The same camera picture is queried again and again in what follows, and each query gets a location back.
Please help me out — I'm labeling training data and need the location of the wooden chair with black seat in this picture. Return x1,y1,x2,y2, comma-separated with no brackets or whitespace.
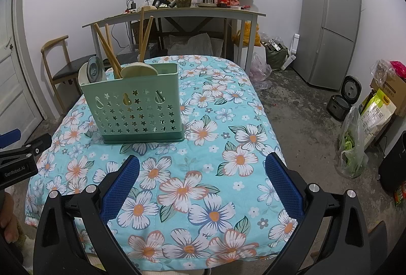
41,35,96,114

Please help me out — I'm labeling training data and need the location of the pink plastic bundle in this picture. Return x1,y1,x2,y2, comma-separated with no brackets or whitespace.
390,61,406,79

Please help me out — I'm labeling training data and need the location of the green plastic utensil holder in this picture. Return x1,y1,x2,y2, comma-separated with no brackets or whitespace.
81,63,185,145

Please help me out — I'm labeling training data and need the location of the white and yellow rice bag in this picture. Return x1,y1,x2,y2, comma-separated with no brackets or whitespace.
358,88,397,149

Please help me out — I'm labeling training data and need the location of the metal spoon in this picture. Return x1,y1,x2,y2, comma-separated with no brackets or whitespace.
86,56,105,82

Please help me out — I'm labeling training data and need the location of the cream and green shaggy rug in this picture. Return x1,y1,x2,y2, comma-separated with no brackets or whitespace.
13,224,27,250

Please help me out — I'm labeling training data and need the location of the yellow plastic bag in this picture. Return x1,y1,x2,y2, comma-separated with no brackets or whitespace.
233,21,262,47

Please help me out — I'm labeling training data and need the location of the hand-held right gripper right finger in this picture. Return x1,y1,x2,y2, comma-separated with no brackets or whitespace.
265,153,371,275

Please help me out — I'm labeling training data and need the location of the crumpled clear plastic sheet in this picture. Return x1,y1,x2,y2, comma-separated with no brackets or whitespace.
166,34,213,56

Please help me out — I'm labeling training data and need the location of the black bag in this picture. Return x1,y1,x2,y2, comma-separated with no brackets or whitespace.
377,131,406,195

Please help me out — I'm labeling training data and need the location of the grey-green bag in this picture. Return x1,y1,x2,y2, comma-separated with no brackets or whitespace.
265,37,289,71

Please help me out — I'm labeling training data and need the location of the grey cluttered desk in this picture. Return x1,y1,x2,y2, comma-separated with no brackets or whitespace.
82,5,266,72

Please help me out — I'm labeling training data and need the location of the crumpled clear plastic bag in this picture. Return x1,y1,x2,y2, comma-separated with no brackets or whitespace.
371,59,397,82

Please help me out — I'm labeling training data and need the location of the clear bag of green vegetables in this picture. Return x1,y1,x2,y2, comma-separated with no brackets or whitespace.
337,107,369,179

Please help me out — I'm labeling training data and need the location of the brown cardboard box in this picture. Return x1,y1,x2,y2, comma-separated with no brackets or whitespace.
369,73,406,118

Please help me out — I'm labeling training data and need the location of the pinkish translucent plastic bag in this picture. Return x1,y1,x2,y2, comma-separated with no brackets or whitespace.
249,53,273,90

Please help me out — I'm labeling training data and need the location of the person's bare foot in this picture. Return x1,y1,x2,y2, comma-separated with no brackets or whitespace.
0,191,21,260

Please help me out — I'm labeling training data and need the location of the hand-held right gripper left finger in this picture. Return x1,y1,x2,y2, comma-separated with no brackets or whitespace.
33,154,142,275

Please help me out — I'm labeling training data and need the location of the bundle of bamboo chopsticks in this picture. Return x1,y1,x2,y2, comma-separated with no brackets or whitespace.
93,7,156,80

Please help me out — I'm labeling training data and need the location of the red snack packet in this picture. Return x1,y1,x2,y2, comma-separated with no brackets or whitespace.
393,183,406,207

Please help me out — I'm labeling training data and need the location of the white panelled door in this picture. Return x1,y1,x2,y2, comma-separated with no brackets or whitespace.
0,0,43,133

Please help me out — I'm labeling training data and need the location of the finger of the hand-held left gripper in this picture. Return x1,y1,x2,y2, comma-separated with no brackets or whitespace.
0,133,52,159
0,129,22,149

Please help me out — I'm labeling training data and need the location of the grey refrigerator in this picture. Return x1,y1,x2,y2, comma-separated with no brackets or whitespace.
292,0,362,91

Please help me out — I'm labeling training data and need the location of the white plastic appliance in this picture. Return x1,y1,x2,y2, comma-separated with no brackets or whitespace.
282,34,300,71

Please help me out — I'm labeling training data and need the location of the floral turquoise blanket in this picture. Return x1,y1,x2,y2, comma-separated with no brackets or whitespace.
25,54,305,272

